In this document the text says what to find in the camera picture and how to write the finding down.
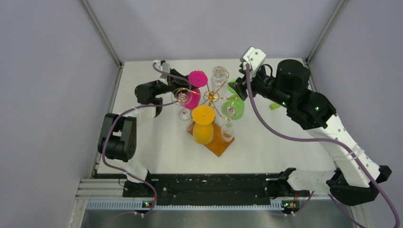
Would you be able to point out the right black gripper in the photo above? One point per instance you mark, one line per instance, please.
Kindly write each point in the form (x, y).
(240, 86)

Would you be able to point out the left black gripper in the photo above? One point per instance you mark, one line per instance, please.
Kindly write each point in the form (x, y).
(176, 80)

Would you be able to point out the clear tall flute glass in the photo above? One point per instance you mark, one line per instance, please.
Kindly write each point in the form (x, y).
(181, 97)

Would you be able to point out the pink plastic goblet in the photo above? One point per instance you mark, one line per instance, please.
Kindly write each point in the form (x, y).
(197, 79)

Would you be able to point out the clear short wine glass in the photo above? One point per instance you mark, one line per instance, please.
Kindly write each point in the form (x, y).
(219, 80)

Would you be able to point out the green plastic goblet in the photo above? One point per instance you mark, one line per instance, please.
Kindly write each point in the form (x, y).
(235, 101)

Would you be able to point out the orange plastic goblet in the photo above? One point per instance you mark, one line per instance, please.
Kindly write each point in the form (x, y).
(203, 117)

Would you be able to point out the clear stemmed wine glass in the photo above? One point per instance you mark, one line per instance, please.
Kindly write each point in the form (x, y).
(227, 129)

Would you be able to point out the gold wire wine glass rack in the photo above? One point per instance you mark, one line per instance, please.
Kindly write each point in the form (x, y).
(217, 146)

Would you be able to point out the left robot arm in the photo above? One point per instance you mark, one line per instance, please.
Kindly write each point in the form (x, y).
(118, 138)

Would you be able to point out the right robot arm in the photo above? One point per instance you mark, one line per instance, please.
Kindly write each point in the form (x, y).
(356, 179)

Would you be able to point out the lime green block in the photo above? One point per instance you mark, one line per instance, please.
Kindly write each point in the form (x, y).
(274, 106)

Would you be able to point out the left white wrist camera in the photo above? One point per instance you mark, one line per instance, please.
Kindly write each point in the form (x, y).
(164, 67)

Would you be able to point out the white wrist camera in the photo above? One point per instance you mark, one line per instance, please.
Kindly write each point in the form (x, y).
(255, 58)
(164, 67)

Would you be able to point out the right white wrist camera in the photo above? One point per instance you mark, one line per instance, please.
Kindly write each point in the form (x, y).
(255, 58)

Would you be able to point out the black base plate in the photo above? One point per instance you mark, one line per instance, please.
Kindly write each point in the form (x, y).
(212, 189)

